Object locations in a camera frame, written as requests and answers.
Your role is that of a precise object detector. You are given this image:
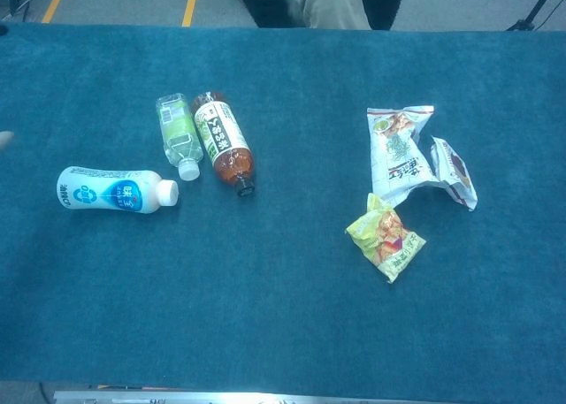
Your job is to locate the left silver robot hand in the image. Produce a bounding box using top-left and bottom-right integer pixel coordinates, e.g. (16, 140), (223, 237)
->
(0, 23), (15, 151)

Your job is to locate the person in dark jacket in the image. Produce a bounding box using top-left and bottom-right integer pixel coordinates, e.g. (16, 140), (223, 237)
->
(233, 0), (407, 31)

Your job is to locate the square white cake packet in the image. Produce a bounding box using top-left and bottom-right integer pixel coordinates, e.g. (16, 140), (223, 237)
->
(430, 136), (478, 212)

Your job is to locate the clear water bottle green label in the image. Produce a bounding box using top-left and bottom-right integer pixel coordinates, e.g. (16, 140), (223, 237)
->
(155, 93), (205, 182)

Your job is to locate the blue felt table cloth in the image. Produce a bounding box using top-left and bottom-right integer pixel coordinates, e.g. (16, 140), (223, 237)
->
(0, 22), (566, 394)

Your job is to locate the brown tea bottle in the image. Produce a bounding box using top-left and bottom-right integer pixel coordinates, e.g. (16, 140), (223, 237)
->
(190, 90), (256, 199)

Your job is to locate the white milk drink bottle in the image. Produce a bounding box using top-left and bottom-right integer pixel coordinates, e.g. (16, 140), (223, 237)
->
(56, 164), (180, 214)

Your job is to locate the black tripod stand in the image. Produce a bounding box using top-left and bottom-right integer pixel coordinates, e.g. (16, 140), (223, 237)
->
(506, 0), (566, 33)

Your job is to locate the long white snack bag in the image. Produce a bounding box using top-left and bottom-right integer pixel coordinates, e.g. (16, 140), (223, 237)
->
(366, 105), (440, 209)

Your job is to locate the yellow-green chip bag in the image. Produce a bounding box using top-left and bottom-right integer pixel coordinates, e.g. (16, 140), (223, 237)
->
(344, 192), (427, 285)

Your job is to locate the aluminium frame rail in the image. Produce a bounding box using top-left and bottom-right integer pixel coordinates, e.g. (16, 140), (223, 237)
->
(52, 390), (447, 404)

